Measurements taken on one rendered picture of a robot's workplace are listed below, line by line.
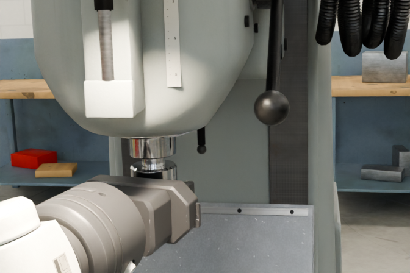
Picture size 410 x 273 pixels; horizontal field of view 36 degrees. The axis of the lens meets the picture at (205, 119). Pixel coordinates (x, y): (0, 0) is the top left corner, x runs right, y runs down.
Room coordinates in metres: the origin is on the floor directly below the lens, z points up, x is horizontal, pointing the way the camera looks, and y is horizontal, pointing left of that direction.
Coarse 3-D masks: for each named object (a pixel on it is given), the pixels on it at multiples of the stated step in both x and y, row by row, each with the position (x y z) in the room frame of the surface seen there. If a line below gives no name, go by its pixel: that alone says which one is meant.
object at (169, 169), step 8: (168, 160) 0.64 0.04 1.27; (136, 168) 0.61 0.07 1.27; (144, 168) 0.61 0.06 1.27; (152, 168) 0.61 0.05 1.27; (160, 168) 0.61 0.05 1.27; (168, 168) 0.61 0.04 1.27; (176, 168) 0.62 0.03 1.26; (136, 176) 0.61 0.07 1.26; (144, 176) 0.60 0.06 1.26; (152, 176) 0.60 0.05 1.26; (160, 176) 0.60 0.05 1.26; (168, 176) 0.61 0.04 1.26
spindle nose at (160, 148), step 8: (136, 144) 0.61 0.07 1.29; (144, 144) 0.60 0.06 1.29; (152, 144) 0.60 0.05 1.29; (160, 144) 0.60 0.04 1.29; (168, 144) 0.61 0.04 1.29; (136, 152) 0.61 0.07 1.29; (144, 152) 0.60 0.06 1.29; (152, 152) 0.60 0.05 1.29; (160, 152) 0.60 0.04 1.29; (168, 152) 0.61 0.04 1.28
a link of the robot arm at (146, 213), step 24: (72, 192) 0.49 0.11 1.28; (96, 192) 0.50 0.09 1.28; (120, 192) 0.51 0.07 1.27; (144, 192) 0.55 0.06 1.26; (168, 192) 0.56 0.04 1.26; (192, 192) 0.58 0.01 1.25; (120, 216) 0.49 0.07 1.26; (144, 216) 0.53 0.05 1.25; (168, 216) 0.55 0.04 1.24; (192, 216) 0.56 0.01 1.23; (120, 240) 0.47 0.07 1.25; (144, 240) 0.50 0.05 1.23; (168, 240) 0.56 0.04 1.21
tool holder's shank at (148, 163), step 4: (144, 160) 0.62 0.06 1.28; (148, 160) 0.62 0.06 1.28; (152, 160) 0.62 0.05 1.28; (156, 160) 0.62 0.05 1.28; (160, 160) 0.62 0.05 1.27; (164, 160) 0.62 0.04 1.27; (144, 164) 0.62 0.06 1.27; (148, 164) 0.62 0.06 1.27; (152, 164) 0.62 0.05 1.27; (156, 164) 0.62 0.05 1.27; (160, 164) 0.62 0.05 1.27
